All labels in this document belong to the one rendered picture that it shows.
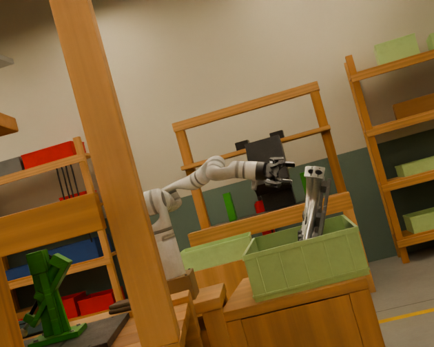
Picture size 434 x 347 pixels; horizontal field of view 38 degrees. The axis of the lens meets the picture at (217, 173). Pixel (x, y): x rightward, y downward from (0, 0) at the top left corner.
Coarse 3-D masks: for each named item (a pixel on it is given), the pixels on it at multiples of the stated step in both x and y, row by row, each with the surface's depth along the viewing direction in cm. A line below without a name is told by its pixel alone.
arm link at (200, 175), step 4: (212, 156) 258; (216, 156) 256; (220, 156) 257; (208, 160) 258; (212, 160) 255; (216, 160) 255; (220, 160) 255; (224, 160) 257; (204, 164) 260; (208, 164) 255; (212, 164) 253; (216, 164) 253; (220, 164) 254; (224, 164) 256; (200, 168) 260; (204, 168) 260; (196, 172) 260; (200, 172) 259; (204, 172) 260; (196, 176) 259; (200, 176) 258; (204, 176) 259; (196, 180) 260; (200, 180) 259; (204, 180) 259; (208, 180) 260; (200, 184) 260; (204, 184) 261
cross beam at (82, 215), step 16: (96, 192) 151; (48, 208) 146; (64, 208) 146; (80, 208) 146; (96, 208) 146; (0, 224) 146; (16, 224) 146; (32, 224) 146; (48, 224) 146; (64, 224) 146; (80, 224) 146; (96, 224) 146; (0, 240) 146; (16, 240) 146; (32, 240) 146; (48, 240) 146; (0, 256) 146
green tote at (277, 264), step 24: (336, 216) 277; (264, 240) 281; (288, 240) 280; (312, 240) 219; (336, 240) 218; (360, 240) 218; (264, 264) 221; (288, 264) 220; (312, 264) 219; (336, 264) 218; (360, 264) 217; (264, 288) 221; (288, 288) 220
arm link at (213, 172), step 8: (208, 168) 253; (216, 168) 252; (224, 168) 251; (232, 168) 252; (240, 168) 251; (208, 176) 254; (216, 176) 253; (224, 176) 253; (232, 176) 253; (240, 176) 252
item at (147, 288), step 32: (64, 0) 153; (64, 32) 152; (96, 32) 154; (96, 64) 152; (96, 96) 152; (96, 128) 152; (96, 160) 151; (128, 160) 151; (128, 192) 151; (128, 224) 151; (128, 256) 151; (0, 288) 153; (128, 288) 150; (160, 288) 151; (0, 320) 150; (160, 320) 150
